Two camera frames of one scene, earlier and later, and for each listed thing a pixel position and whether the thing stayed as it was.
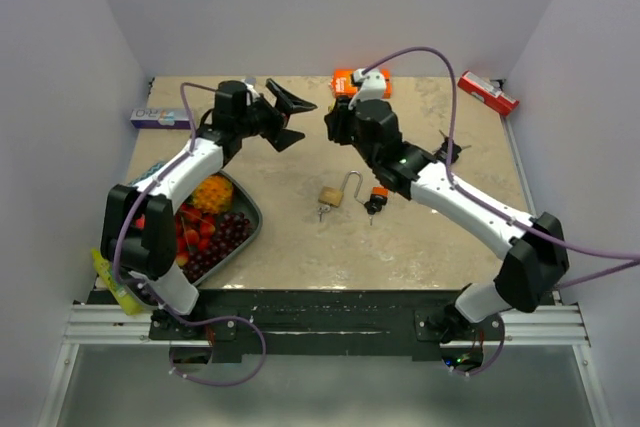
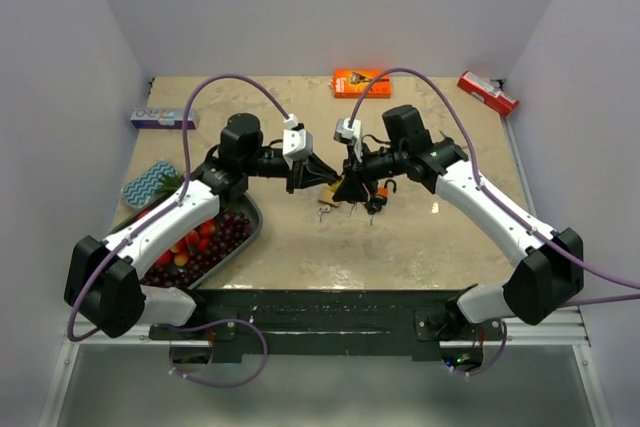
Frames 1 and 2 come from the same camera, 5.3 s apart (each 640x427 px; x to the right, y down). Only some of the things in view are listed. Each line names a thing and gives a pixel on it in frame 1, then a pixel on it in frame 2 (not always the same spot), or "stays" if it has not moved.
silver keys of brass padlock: x=322 y=209 stays
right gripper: x=338 y=120 to x=356 y=173
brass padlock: x=332 y=196 stays
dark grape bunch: x=231 y=230 stays
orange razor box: x=343 y=87 stays
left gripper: x=280 y=137 to x=310 y=173
